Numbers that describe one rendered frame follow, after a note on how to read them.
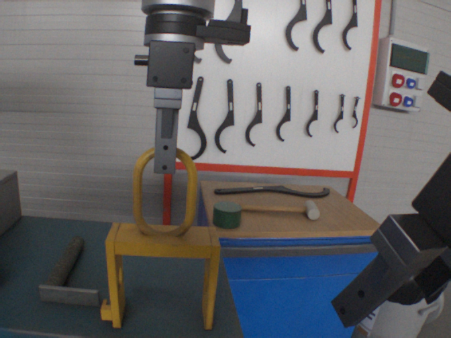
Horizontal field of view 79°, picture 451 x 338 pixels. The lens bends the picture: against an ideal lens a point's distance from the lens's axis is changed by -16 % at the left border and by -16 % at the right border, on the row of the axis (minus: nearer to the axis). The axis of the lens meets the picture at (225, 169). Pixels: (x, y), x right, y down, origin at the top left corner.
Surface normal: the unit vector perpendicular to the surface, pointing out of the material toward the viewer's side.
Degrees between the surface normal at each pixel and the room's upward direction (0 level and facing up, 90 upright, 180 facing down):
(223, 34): 90
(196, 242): 0
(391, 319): 93
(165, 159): 90
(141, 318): 0
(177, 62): 90
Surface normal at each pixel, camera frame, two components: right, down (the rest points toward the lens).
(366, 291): -0.88, -0.08
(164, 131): 0.07, 0.71
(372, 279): -0.94, 0.31
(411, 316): -0.11, 0.29
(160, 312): 0.09, -0.96
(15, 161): 0.14, 0.27
